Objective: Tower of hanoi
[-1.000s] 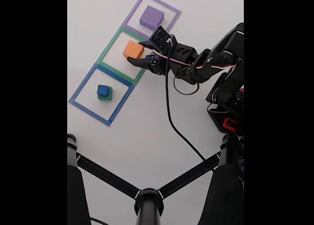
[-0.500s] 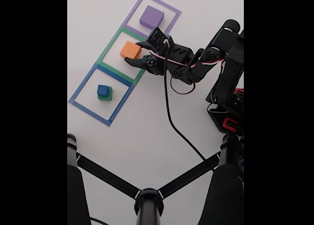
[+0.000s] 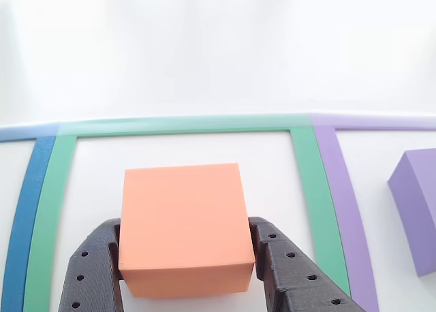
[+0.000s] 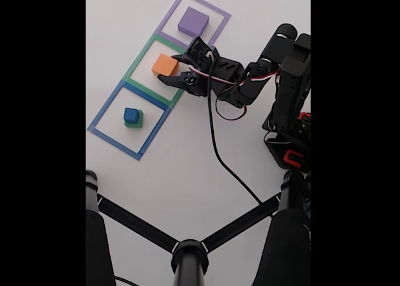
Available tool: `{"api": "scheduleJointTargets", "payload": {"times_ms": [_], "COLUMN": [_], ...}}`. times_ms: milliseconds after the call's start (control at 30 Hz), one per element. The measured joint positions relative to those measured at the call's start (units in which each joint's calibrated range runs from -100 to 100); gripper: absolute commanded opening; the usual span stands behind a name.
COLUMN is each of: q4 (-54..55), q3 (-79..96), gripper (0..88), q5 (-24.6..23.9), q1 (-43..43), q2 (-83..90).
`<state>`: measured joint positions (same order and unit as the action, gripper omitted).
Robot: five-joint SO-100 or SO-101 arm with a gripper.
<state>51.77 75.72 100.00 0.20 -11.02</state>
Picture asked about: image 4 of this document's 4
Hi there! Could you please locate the black camera tripod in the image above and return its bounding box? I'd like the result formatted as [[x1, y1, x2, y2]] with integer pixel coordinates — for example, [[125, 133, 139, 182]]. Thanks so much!
[[86, 170, 311, 286]]

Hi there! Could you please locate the white red servo wire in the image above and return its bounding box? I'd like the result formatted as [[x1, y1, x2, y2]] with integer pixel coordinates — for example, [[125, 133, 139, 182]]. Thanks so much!
[[189, 50, 282, 121]]

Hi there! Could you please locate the thick black camera cable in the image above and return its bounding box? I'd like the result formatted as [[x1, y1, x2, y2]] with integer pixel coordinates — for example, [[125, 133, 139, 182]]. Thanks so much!
[[207, 57, 263, 205]]

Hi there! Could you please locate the purple block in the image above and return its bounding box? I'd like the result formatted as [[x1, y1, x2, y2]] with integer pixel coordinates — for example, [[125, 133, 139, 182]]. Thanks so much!
[[177, 6, 209, 37]]

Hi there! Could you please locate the orange block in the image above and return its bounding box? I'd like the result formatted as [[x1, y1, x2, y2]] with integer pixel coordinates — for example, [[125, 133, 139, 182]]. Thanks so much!
[[152, 53, 180, 77]]

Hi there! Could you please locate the red table clamp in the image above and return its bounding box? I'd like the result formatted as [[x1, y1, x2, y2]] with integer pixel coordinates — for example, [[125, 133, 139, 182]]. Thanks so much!
[[283, 150, 306, 168]]

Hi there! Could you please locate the green cube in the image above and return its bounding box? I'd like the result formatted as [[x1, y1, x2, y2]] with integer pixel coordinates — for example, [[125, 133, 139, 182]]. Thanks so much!
[[124, 109, 144, 129]]

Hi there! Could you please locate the purple square frame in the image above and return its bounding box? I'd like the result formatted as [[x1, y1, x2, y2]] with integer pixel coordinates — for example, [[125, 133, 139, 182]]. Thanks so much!
[[155, 0, 232, 58]]

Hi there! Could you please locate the small blue cube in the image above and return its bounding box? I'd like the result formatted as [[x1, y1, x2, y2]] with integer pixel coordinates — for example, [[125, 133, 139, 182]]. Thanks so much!
[[124, 107, 139, 124]]

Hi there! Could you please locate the blue square frame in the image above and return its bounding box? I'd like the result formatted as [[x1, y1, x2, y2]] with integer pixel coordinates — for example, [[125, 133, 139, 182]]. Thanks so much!
[[87, 79, 172, 161]]

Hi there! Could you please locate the thin black cable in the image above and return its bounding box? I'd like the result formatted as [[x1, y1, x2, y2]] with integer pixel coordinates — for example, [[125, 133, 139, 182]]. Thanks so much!
[[114, 275, 140, 286]]

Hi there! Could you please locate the green square frame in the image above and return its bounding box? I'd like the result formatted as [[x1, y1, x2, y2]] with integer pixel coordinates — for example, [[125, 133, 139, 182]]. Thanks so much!
[[122, 32, 201, 109]]

